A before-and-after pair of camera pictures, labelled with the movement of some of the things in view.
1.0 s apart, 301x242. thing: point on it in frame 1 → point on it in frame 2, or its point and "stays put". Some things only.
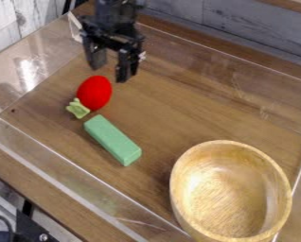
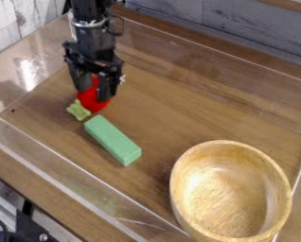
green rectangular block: (113, 140) stays put
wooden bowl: (229, 191) stays put
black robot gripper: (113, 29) → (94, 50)
